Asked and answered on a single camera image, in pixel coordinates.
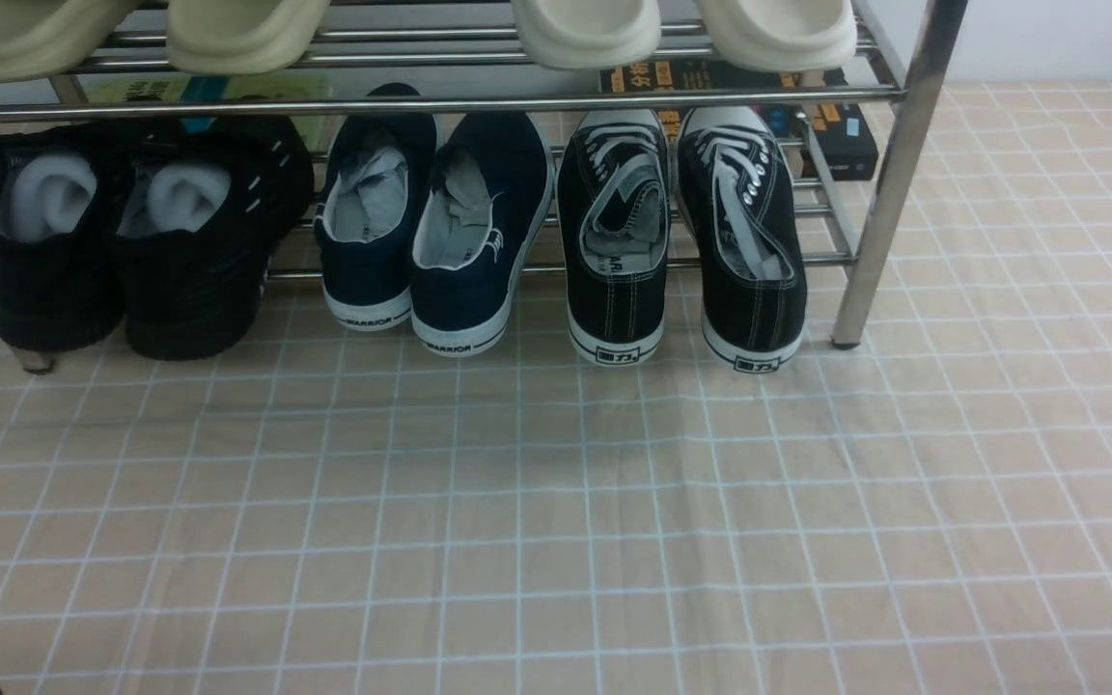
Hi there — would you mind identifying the left navy canvas shoe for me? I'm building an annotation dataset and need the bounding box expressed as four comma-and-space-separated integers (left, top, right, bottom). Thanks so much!
312, 113, 441, 332

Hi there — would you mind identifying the right cream foam slipper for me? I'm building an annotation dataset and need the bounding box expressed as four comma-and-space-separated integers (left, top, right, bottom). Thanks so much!
697, 1, 858, 73

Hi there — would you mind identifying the left black knit sneaker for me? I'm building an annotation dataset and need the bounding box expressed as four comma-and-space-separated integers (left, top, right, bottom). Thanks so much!
0, 123, 128, 353

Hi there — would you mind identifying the right navy canvas shoe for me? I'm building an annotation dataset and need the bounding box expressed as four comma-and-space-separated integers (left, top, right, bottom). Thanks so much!
410, 111, 555, 359

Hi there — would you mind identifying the far-left olive foam slipper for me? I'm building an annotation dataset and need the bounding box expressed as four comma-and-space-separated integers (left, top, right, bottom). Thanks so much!
0, 1, 140, 83

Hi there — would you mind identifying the metal shoe rack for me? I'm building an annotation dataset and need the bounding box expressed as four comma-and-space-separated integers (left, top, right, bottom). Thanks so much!
0, 1, 967, 374

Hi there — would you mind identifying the black knit sneaker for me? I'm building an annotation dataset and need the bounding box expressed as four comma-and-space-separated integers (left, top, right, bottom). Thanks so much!
0, 123, 128, 353
107, 115, 314, 361

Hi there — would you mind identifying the black book with orange text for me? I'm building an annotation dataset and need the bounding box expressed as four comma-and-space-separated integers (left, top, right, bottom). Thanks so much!
598, 58, 878, 181

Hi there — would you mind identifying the green book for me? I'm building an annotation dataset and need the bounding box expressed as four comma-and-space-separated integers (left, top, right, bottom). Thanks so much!
85, 73, 334, 153

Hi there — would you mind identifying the black laced canvas sneaker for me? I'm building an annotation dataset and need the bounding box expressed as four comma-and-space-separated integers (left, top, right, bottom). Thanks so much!
556, 109, 671, 368
675, 106, 808, 375

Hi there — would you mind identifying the left cream foam slipper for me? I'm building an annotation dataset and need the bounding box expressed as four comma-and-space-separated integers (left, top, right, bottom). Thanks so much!
512, 1, 661, 70

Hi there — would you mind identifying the navy canvas shoe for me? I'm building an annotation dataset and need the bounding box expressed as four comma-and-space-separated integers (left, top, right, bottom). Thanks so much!
410, 111, 555, 359
312, 113, 441, 332

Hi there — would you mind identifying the right black knit sneaker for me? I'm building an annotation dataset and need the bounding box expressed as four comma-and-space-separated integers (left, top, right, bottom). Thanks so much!
107, 115, 314, 361

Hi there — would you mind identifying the cream foam slipper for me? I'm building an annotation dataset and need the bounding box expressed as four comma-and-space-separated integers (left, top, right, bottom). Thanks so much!
512, 1, 661, 70
697, 1, 858, 73

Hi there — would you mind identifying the checkered beige tablecloth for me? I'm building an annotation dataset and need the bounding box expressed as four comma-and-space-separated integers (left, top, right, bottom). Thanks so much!
0, 83, 1112, 694

